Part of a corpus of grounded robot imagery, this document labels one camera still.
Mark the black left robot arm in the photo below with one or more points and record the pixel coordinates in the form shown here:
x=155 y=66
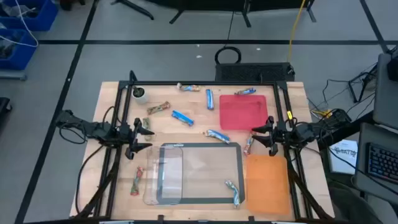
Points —
x=93 y=129

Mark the black-bordered silicone baking mat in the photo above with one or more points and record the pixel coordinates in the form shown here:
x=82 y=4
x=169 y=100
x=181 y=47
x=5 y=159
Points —
x=205 y=171

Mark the blue green orange granola bar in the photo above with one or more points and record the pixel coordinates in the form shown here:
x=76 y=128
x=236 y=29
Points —
x=189 y=88
x=217 y=135
x=234 y=194

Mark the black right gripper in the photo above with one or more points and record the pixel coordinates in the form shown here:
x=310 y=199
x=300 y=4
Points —
x=281 y=135

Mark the brown green granola bar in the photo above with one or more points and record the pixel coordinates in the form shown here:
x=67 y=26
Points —
x=158 y=108
x=146 y=122

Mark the blue wrapper granola bar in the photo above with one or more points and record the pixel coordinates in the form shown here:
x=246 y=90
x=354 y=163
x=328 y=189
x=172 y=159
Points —
x=245 y=91
x=183 y=118
x=210 y=99

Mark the red green granola bar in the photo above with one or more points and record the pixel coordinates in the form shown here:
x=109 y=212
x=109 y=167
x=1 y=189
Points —
x=136 y=182
x=248 y=144

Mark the black keyboard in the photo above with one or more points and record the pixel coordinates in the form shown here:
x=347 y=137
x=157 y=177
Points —
x=384 y=161

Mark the red translucent plastic tray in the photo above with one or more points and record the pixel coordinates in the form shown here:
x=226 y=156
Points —
x=242 y=112

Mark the black perforated computer case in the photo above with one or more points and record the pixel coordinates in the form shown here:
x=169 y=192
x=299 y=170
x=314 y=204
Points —
x=255 y=72

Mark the black aluminium table frame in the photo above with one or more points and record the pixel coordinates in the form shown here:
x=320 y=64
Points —
x=202 y=83

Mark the black stand leg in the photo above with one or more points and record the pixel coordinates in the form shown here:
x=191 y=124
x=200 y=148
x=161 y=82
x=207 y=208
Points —
x=136 y=11

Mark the black desktop device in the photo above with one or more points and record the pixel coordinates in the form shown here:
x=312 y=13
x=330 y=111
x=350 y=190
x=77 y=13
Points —
x=393 y=68

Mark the black room divider screen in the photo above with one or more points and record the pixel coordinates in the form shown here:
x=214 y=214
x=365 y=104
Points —
x=217 y=4

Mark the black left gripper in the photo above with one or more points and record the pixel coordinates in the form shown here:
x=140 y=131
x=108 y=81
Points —
x=127 y=135

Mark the grey desk top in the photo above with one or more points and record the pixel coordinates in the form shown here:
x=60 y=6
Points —
x=385 y=102

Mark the clear plastic tray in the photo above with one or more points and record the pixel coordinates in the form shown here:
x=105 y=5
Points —
x=149 y=174

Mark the grey keyboard desk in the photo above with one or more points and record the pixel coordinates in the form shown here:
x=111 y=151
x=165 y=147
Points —
x=363 y=137

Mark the orange translucent plastic tray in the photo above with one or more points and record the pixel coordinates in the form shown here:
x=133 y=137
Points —
x=267 y=186

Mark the white printed booklet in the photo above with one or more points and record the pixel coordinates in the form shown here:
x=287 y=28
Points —
x=343 y=161

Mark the grey office chair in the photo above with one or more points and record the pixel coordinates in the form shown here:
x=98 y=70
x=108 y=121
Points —
x=351 y=205

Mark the blue plastic storage bin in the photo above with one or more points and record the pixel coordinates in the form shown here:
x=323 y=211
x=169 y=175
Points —
x=43 y=15
x=21 y=56

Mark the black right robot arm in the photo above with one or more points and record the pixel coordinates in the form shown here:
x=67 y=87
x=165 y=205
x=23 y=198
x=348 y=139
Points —
x=311 y=132

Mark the white pot with plant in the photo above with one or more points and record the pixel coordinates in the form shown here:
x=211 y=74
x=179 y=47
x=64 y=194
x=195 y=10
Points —
x=140 y=98

